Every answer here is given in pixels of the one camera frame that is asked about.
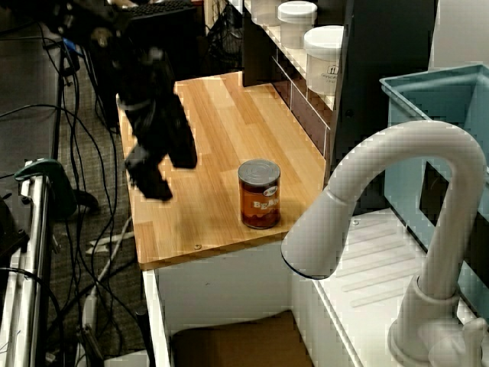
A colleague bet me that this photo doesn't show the teal plastic bin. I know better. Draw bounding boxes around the teal plastic bin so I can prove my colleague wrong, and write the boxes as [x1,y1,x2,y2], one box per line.
[379,63,489,330]

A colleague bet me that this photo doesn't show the dark tiled backsplash shelf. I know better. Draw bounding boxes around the dark tiled backsplash shelf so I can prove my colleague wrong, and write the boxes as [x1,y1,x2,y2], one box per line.
[244,0,338,158]

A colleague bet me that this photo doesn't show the white cable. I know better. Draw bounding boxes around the white cable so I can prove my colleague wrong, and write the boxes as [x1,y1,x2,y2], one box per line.
[80,216,134,347]

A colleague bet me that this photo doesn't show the black equipment box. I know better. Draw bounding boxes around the black equipment box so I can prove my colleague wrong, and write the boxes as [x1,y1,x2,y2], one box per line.
[0,190,31,265]

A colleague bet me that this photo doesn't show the white lidded plastic jar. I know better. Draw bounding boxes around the white lidded plastic jar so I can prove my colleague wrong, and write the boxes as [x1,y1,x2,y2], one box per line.
[277,1,318,50]
[250,0,284,27]
[303,25,345,95]

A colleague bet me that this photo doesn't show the silver aluminium frame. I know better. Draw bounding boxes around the silver aluminium frame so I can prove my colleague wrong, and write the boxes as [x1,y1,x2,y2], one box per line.
[0,160,54,367]

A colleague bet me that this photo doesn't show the black narrow side panel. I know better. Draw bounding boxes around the black narrow side panel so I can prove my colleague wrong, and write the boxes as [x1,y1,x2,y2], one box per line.
[241,0,277,88]

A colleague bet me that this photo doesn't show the white toy sink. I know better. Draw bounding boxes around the white toy sink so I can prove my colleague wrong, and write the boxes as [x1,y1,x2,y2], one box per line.
[142,208,478,367]

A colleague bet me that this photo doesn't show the black cable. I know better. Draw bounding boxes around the black cable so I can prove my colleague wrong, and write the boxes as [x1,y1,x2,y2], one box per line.
[57,37,87,276]
[0,266,64,347]

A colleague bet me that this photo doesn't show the red-filled glass jar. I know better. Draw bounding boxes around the red-filled glass jar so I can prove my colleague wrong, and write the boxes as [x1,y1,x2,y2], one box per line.
[238,159,282,230]

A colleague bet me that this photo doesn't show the curved toy faucet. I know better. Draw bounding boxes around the curved toy faucet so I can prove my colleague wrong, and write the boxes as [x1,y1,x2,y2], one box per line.
[280,120,489,367]

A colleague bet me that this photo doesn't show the black computer keyboard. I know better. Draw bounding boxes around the black computer keyboard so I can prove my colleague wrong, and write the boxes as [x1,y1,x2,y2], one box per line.
[125,0,194,21]

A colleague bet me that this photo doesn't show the black computer case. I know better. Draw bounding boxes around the black computer case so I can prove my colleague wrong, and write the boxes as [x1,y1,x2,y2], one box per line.
[167,5,209,83]

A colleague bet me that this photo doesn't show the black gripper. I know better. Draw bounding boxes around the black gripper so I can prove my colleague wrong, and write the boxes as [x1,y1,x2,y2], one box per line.
[116,90,199,203]

